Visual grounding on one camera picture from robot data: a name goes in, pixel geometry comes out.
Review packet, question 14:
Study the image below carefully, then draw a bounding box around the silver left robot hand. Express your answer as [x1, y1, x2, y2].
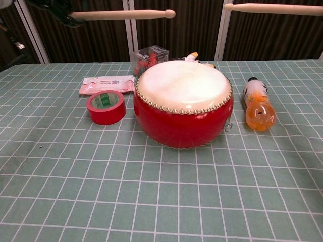
[30, 0, 86, 27]

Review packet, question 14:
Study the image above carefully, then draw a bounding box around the wooden drumstick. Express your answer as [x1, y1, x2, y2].
[224, 2, 323, 16]
[69, 9, 177, 21]

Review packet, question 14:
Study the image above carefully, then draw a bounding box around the small red drum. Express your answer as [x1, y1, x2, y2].
[133, 59, 233, 151]

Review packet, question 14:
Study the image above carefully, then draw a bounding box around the pink wet wipes pack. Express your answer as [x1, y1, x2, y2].
[78, 75, 135, 96]

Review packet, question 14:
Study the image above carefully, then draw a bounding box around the clear box with red pieces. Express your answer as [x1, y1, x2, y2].
[133, 44, 170, 76]

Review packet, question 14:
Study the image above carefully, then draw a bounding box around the red tape roll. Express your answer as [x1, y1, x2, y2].
[86, 91, 127, 126]

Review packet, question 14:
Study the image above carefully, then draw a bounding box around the black-headed plush doll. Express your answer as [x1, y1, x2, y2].
[180, 52, 217, 68]

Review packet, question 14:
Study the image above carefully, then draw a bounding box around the orange drink bottle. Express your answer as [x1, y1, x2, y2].
[242, 77, 276, 133]

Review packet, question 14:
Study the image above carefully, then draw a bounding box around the green checked tablecloth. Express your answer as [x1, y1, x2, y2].
[0, 59, 323, 242]

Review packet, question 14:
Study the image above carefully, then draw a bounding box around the white partition post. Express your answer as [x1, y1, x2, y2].
[122, 0, 139, 63]
[14, 0, 50, 64]
[214, 0, 234, 61]

